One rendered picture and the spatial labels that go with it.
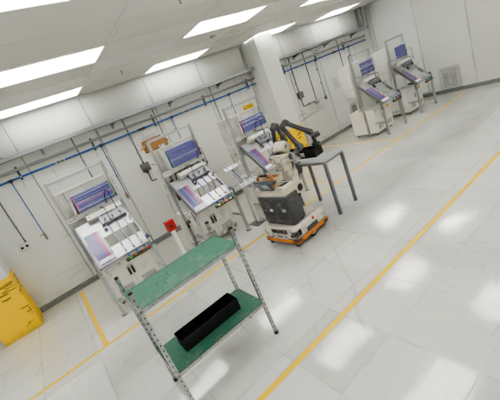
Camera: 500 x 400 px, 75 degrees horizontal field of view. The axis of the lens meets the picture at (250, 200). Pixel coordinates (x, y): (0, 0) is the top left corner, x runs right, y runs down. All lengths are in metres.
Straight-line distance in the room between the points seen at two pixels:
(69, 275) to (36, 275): 0.47
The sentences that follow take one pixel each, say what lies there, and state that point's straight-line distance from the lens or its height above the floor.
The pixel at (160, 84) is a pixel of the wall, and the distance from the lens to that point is 6.98.
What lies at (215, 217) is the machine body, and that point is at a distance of 5.35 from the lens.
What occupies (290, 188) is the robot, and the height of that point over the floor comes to 0.75.
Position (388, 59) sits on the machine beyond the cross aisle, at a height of 1.45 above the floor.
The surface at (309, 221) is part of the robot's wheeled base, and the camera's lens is 4.32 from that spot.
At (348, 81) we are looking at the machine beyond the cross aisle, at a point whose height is 1.38.
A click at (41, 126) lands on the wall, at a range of 6.42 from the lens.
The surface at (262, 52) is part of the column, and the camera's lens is 7.74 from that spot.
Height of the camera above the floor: 2.00
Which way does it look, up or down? 17 degrees down
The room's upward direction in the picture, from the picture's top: 22 degrees counter-clockwise
